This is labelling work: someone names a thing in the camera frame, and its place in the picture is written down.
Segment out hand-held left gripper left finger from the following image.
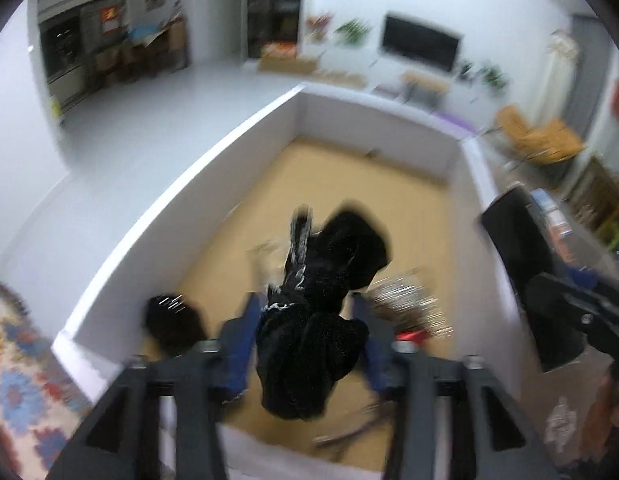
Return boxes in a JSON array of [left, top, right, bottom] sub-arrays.
[[47, 292, 263, 480]]

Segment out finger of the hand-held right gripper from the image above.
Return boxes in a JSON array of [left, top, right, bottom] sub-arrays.
[[528, 271, 619, 329]]

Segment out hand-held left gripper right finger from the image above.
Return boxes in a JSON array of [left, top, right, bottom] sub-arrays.
[[352, 294, 563, 480]]

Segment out long black box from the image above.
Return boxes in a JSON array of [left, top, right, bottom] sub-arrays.
[[479, 183, 587, 373]]

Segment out crinkled clear plastic bag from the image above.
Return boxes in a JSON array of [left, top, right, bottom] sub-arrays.
[[359, 267, 440, 341]]

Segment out clear rimless eyeglasses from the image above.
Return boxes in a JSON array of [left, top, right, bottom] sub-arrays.
[[314, 405, 390, 456]]

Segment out white storage box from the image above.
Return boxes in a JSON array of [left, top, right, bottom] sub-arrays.
[[52, 85, 523, 480]]

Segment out reddish-brown flat box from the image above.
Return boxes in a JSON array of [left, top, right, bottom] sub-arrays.
[[547, 210, 575, 261]]

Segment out small blue white box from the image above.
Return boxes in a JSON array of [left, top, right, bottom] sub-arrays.
[[532, 187, 560, 211]]

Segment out wooden dining chair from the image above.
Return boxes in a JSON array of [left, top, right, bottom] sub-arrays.
[[569, 155, 619, 233]]

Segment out orange lounge chair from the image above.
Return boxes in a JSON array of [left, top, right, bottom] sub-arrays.
[[494, 105, 585, 166]]

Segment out patterned colourful rug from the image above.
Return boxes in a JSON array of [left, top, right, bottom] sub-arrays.
[[0, 272, 93, 480]]

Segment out grey white curtain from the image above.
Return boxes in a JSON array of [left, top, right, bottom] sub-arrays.
[[547, 30, 580, 126]]

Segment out wooden bench stool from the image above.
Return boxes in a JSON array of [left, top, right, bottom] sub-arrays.
[[402, 72, 449, 108]]

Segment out white television cabinet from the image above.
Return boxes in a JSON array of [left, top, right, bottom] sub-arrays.
[[309, 42, 495, 111]]

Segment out black television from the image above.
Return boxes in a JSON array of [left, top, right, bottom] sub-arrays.
[[381, 14, 463, 73]]

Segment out open cardboard box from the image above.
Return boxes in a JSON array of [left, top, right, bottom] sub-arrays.
[[260, 42, 323, 75]]

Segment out leafy green potted plant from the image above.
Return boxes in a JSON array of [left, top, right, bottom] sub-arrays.
[[334, 19, 373, 47]]

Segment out red flower vase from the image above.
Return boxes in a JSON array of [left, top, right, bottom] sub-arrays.
[[306, 12, 335, 41]]

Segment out dark glass bookcase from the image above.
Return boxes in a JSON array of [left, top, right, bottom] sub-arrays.
[[247, 0, 306, 58]]

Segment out red door sign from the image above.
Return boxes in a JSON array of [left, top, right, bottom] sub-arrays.
[[100, 6, 121, 35]]

